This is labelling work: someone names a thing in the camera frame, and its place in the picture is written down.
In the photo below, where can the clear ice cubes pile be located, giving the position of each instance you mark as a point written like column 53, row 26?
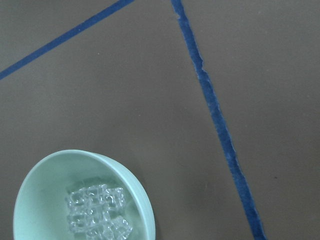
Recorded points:
column 96, row 213

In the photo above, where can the green bowl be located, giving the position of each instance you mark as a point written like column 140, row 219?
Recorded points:
column 40, row 211

